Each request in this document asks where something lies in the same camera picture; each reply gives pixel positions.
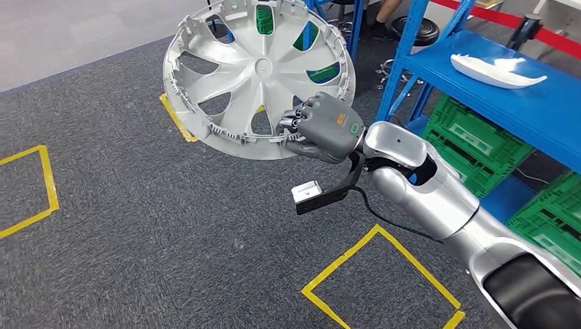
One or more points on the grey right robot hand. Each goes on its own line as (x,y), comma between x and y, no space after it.
(331,127)

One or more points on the silver wheel hubcap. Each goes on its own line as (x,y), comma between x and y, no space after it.
(254,68)

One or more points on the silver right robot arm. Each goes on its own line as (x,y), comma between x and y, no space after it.
(435,200)

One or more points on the white curved plastic part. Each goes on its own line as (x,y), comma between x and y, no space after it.
(495,72)

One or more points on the chrome stool base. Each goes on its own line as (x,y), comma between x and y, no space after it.
(386,68)

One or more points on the person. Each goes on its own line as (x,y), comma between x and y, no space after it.
(386,11)

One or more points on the black round stool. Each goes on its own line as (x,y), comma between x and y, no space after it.
(415,29)

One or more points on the yellow floor tape rectangle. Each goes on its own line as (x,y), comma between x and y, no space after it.
(50,190)
(345,261)

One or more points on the yellow floor tape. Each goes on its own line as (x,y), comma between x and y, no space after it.
(177,120)

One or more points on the red barrier tape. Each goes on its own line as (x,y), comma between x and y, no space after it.
(508,19)

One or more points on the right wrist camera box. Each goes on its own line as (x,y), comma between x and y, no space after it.
(317,197)

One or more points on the black stanchion post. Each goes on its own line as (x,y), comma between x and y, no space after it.
(522,32)

